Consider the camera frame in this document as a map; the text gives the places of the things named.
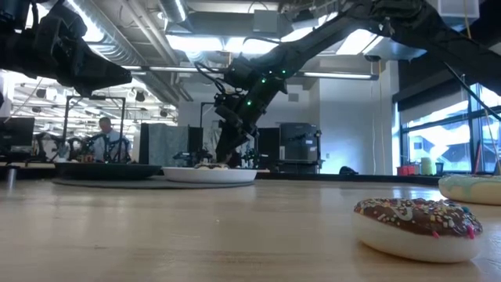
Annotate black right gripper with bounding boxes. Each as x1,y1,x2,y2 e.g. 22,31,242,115
214,58,289,168

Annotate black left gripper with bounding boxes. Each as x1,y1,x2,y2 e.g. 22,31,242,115
33,2,133,97

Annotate large cream glazed donut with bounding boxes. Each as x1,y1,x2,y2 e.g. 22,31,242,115
438,174,501,206

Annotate chocolate donut white drizzle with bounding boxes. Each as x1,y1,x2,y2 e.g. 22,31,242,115
194,162,231,171

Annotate white plate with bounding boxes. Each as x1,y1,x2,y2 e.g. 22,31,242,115
161,167,258,184

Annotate grey partition panel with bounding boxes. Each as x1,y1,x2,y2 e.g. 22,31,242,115
139,123,204,165

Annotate grey monitor on stand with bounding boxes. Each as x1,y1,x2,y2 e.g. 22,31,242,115
279,121,323,173

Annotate standing person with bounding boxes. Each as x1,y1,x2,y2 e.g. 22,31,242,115
92,116,132,164

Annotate background black robot arms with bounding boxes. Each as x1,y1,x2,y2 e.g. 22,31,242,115
34,132,95,162

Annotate grey round mat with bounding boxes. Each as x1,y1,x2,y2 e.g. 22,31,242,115
52,175,255,190

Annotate black plate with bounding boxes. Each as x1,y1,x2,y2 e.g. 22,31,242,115
54,162,162,181

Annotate black computer monitor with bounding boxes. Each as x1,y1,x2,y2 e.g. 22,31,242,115
0,116,35,154

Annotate ceiling light strip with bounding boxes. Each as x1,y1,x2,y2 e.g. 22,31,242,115
301,70,377,81

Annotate red bin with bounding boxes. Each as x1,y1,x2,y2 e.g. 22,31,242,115
396,164,419,177

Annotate chocolate sprinkled donut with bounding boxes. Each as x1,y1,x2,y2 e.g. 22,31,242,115
353,197,484,264

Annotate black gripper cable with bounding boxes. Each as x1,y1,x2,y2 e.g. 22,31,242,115
194,60,228,95

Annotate black metal table frame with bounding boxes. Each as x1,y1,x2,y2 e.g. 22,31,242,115
0,162,442,186

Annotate black window frame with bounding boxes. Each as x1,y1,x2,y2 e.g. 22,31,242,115
393,81,501,173

